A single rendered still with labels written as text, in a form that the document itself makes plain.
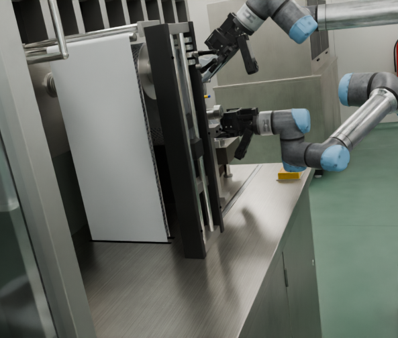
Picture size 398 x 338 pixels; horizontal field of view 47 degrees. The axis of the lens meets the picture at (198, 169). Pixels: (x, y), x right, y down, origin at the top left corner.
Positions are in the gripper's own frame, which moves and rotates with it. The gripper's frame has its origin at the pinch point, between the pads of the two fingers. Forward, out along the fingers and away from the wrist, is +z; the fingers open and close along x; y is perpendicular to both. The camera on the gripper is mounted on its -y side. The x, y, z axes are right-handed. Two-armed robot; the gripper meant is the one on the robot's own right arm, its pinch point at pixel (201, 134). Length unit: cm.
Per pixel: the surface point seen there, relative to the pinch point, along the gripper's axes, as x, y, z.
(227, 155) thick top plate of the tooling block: -4.0, -9.0, -6.4
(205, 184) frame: 38.6, -4.0, -14.7
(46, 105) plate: 36, 19, 30
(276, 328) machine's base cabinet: 42, -42, -29
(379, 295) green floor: -80, -109, -50
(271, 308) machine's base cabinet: 44, -35, -29
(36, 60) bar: 62, 32, 7
